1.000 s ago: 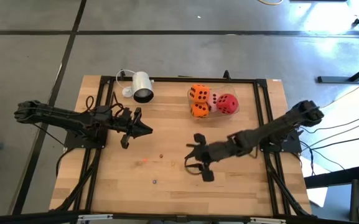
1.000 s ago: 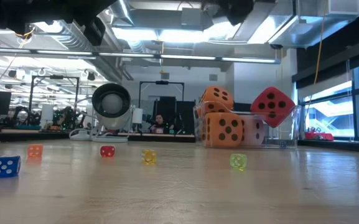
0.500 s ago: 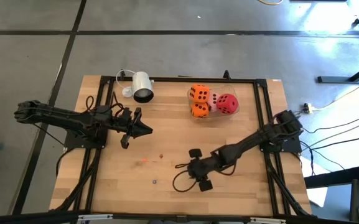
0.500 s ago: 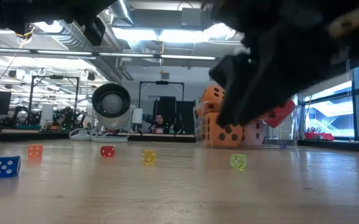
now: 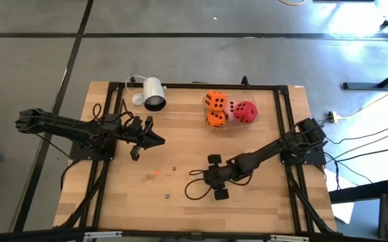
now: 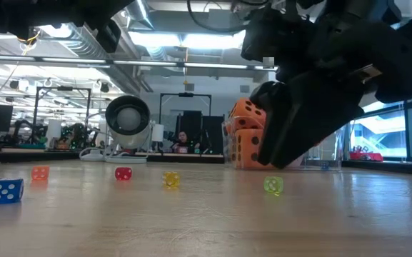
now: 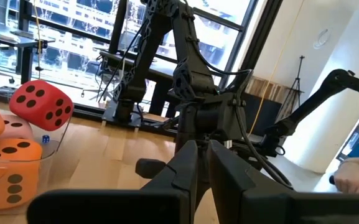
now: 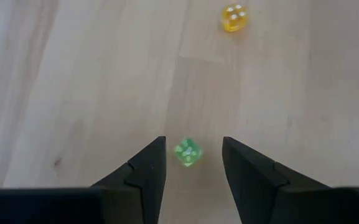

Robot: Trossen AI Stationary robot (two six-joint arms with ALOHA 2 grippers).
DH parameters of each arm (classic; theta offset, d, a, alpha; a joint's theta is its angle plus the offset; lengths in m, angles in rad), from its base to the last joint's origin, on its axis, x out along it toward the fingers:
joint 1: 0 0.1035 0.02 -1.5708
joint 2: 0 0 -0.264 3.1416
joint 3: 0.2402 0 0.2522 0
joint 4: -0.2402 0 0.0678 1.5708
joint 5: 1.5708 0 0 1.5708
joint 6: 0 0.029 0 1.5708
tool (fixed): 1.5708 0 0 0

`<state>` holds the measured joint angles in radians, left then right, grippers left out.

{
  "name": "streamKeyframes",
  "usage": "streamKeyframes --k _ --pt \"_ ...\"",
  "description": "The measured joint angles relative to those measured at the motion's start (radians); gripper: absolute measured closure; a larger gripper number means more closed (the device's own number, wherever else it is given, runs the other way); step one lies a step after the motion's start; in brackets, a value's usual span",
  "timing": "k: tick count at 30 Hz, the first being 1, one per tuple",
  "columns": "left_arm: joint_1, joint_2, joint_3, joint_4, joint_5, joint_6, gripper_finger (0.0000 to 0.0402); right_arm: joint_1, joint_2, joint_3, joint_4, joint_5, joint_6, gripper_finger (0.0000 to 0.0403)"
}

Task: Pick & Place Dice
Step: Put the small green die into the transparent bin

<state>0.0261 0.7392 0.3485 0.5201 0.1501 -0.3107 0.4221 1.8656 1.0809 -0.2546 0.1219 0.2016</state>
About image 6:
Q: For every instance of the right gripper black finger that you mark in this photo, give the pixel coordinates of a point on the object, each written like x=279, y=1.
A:
x=309, y=121
x=268, y=94

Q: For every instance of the large orange foam die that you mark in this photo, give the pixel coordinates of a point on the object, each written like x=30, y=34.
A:
x=245, y=150
x=245, y=110

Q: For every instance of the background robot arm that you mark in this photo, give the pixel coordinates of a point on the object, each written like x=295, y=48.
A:
x=30, y=130
x=77, y=137

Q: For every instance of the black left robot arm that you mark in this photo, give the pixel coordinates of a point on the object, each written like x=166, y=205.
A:
x=30, y=10

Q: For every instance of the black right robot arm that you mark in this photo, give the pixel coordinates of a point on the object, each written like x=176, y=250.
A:
x=280, y=35

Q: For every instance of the clear plastic bin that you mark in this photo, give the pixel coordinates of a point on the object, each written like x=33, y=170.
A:
x=330, y=157

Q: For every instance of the long light bar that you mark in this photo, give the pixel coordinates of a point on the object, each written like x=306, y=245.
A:
x=148, y=63

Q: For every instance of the red box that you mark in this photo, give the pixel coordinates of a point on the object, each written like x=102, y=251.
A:
x=366, y=156

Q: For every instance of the green translucent die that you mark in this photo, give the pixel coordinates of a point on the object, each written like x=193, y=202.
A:
x=273, y=185

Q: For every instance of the black screen panel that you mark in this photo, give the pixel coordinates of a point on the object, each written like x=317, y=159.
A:
x=191, y=123

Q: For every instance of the person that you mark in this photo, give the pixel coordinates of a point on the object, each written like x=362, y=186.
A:
x=183, y=137

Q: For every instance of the white box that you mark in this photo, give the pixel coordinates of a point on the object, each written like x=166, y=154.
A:
x=54, y=128

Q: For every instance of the yellow translucent die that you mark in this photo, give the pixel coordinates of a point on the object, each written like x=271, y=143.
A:
x=171, y=179

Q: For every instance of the small red die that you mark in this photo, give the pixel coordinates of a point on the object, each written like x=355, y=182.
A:
x=123, y=173

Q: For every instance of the long dark workbench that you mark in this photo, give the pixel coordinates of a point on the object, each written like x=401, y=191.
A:
x=30, y=156

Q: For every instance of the small orange die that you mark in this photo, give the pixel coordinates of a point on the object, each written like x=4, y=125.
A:
x=40, y=172

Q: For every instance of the big blue plastic die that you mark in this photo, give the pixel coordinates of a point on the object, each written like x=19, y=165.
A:
x=5, y=191

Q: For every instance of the black metal station frame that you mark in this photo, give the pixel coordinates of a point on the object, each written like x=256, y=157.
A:
x=63, y=88
x=186, y=94

